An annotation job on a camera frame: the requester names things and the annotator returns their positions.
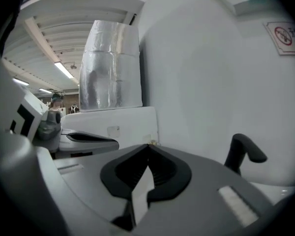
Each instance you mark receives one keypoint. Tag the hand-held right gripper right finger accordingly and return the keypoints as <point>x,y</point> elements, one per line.
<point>199,205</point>

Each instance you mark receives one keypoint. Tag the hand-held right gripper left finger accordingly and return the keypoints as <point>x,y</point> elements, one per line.
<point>96,181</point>

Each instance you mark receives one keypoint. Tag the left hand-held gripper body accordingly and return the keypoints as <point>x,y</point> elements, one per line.
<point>27,117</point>

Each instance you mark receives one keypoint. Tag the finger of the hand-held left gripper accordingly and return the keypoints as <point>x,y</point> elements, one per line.
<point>88,147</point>
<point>88,131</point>

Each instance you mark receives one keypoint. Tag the long ceiling light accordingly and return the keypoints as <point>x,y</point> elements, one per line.
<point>45,90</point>
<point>20,81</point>
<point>64,70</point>

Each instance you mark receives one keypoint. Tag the black faucet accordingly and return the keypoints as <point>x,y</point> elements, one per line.
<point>238,146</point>

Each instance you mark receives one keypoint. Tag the silver foil duct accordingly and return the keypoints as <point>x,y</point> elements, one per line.
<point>110,70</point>

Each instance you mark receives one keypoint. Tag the no smoking wall sign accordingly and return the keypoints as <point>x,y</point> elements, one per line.
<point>285,38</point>

